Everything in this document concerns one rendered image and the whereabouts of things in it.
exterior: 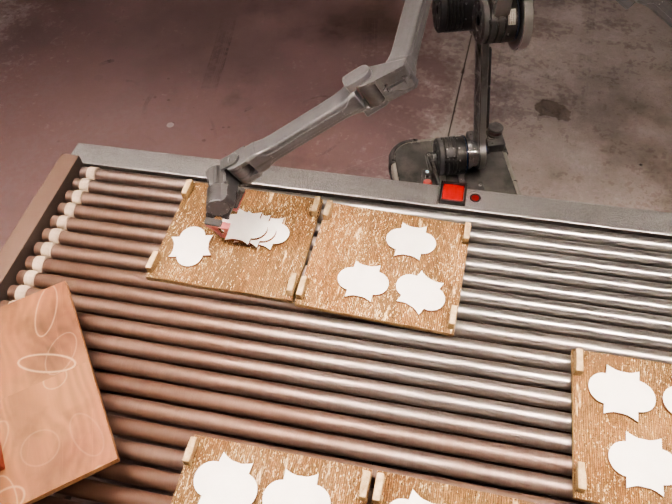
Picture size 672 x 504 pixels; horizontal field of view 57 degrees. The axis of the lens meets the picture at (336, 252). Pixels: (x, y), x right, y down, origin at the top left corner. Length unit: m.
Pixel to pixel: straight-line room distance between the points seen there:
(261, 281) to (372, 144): 1.76
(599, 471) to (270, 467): 0.70
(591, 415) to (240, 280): 0.91
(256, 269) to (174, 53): 2.57
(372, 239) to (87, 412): 0.83
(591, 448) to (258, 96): 2.71
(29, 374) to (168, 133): 2.18
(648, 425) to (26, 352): 1.41
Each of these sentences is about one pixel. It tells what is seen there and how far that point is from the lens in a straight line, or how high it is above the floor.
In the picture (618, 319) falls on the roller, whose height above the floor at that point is 0.91.
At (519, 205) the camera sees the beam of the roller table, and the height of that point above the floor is 0.92.
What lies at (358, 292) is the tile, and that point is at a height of 0.94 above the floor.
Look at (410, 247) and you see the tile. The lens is 1.70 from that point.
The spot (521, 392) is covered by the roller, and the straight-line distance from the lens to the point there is 1.55.
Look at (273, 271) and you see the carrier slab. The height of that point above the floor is 0.94.
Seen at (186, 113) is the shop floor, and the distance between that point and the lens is 3.64.
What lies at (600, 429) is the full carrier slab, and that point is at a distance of 1.55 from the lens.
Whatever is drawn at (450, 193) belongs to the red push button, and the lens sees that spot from 1.85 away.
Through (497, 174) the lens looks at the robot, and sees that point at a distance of 2.88.
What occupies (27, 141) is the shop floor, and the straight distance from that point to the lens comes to 3.83.
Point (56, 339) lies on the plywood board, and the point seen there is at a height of 1.04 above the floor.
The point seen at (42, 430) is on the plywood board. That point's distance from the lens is 1.52.
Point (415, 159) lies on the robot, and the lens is 2.90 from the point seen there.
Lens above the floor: 2.31
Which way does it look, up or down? 54 degrees down
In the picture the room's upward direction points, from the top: 5 degrees counter-clockwise
